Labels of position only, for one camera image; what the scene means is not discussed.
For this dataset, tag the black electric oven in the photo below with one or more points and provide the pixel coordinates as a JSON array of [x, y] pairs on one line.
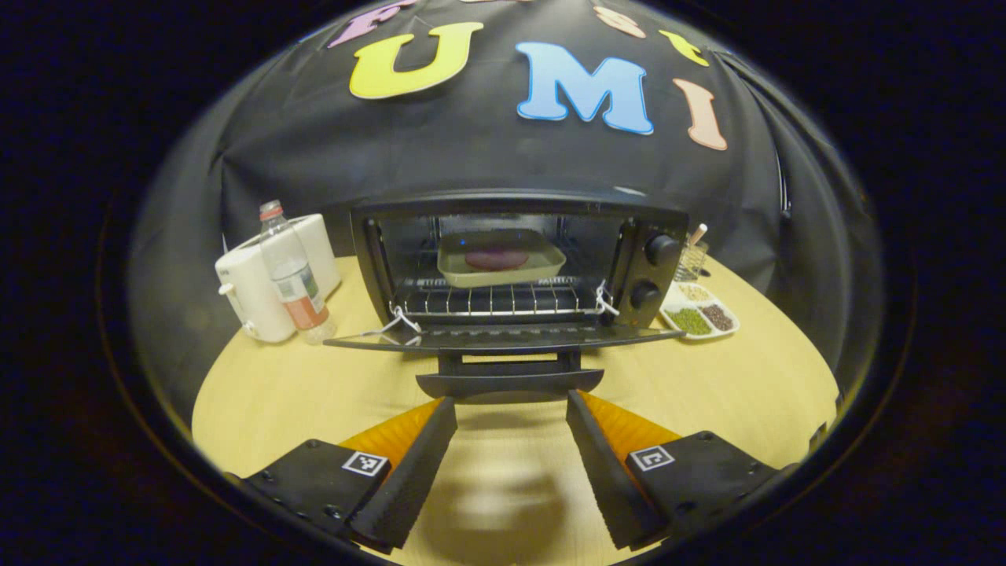
[[652, 275]]

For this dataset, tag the clear plastic bottle red label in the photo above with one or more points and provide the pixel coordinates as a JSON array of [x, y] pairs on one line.
[[295, 275]]

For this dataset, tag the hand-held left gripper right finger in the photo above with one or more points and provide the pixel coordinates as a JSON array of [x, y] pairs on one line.
[[605, 464]]

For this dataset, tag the white toaster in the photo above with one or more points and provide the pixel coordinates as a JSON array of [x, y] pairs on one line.
[[251, 299]]

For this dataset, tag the metal mesh utensil holder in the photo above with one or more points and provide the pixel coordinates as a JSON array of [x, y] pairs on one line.
[[692, 259]]

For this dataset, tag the pink round pastry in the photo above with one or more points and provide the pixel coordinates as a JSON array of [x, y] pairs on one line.
[[497, 259]]

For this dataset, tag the white divided dish of beans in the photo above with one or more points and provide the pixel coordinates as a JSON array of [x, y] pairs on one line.
[[692, 321]]

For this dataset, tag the black backdrop cloth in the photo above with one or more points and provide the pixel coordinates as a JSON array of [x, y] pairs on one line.
[[487, 157]]

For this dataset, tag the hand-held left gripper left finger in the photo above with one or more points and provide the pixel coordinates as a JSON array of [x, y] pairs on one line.
[[413, 472]]

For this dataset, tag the metal oven rack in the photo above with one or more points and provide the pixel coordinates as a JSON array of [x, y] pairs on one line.
[[503, 300]]

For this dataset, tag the cream food tray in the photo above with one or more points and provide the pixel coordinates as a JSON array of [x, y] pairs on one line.
[[503, 277]]

